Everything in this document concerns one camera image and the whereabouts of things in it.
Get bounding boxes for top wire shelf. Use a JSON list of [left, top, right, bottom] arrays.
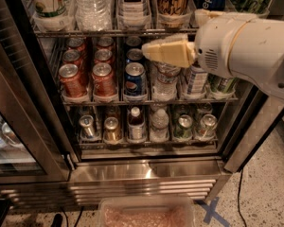
[[31, 28, 198, 38]]

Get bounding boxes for clear water bottle top shelf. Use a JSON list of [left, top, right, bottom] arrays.
[[75, 0, 112, 31]]

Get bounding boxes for clear water bottle bottom shelf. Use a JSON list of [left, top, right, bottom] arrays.
[[150, 109, 169, 143]]

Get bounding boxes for stainless steel fridge cabinet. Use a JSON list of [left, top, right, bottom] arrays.
[[0, 0, 275, 210]]

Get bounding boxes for white black label bottle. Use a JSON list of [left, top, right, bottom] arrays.
[[118, 0, 147, 17]]

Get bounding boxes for gold can bottom shelf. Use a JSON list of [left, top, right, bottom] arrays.
[[104, 117, 121, 141]]

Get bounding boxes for orange soda can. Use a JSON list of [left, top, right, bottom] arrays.
[[66, 38, 87, 57], [62, 48, 89, 86], [96, 36, 115, 51], [92, 62, 116, 96], [94, 49, 115, 67], [59, 63, 87, 97]]

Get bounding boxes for black object floor left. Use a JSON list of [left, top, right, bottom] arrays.
[[50, 214, 63, 227]]

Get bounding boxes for blue tape cross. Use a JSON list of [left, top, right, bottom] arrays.
[[196, 197, 230, 227]]

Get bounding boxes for blue pepsi can front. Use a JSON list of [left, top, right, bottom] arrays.
[[125, 62, 146, 96]]

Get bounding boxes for orange soda can rear left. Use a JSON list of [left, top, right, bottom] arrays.
[[66, 38, 87, 57]]

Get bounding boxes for clear water bottle shelf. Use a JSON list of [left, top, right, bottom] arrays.
[[150, 109, 169, 143], [75, 0, 112, 31]]

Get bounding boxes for wire shelf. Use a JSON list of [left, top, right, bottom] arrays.
[[31, 28, 198, 38], [63, 96, 239, 107], [79, 138, 218, 149]]

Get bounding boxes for clear plastic bin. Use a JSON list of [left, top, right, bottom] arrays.
[[98, 195, 194, 227]]

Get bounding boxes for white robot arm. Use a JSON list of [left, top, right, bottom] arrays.
[[142, 9, 284, 103]]

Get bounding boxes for bottom wire shelf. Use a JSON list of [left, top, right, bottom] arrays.
[[79, 138, 218, 149]]

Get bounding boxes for middle wire shelf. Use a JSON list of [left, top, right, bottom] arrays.
[[63, 96, 239, 107]]

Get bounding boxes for orange soda can front left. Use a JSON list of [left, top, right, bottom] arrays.
[[59, 63, 87, 97]]

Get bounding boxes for clear water bottle front middle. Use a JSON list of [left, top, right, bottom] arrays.
[[154, 62, 181, 101]]

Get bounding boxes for green soda can front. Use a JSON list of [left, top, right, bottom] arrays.
[[209, 75, 236, 94]]

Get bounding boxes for white green tall can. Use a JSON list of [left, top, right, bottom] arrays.
[[25, 0, 74, 19]]

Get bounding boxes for black power cable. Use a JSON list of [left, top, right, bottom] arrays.
[[236, 169, 248, 227]]

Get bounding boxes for green white can bottom right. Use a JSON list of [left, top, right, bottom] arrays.
[[195, 114, 217, 140]]

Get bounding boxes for silver can bottom left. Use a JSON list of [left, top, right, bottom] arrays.
[[79, 115, 96, 138]]

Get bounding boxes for blue pepsi can rear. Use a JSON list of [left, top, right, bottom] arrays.
[[125, 36, 142, 50]]

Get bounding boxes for orange soda can middle left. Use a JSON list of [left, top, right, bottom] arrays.
[[62, 48, 89, 86]]

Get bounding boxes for green can bottom shelf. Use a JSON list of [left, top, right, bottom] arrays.
[[174, 114, 193, 139]]

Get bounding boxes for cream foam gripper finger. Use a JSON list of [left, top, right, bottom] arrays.
[[195, 9, 224, 27], [142, 34, 196, 68]]

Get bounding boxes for blue pepsi can middle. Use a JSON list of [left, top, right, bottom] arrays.
[[126, 48, 144, 64]]

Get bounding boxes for open fridge door right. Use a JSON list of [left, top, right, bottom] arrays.
[[224, 92, 284, 173]]

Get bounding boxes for glass fridge door left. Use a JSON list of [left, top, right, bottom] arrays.
[[0, 0, 70, 184]]

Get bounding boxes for brown tea bottle bottom shelf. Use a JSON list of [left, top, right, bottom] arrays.
[[128, 107, 145, 140]]

